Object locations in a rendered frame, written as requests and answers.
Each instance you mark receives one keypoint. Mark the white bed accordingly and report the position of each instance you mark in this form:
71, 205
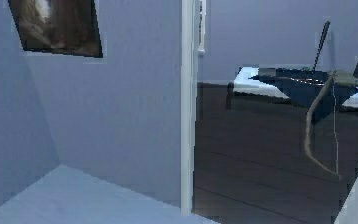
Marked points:
247, 83

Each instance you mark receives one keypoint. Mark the white framed window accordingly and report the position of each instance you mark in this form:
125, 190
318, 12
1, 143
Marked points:
202, 30

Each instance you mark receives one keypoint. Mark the dark blue blanket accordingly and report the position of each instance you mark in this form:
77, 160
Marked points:
300, 90

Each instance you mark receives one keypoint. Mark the tan bowed hoop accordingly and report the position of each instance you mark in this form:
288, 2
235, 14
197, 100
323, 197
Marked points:
307, 130

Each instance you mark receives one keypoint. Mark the black baseball bat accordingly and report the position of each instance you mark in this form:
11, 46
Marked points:
321, 43

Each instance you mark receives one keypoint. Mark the green cloth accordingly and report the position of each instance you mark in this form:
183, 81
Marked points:
348, 78

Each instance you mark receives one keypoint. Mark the brown framed wall picture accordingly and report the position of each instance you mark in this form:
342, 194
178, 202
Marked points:
60, 30

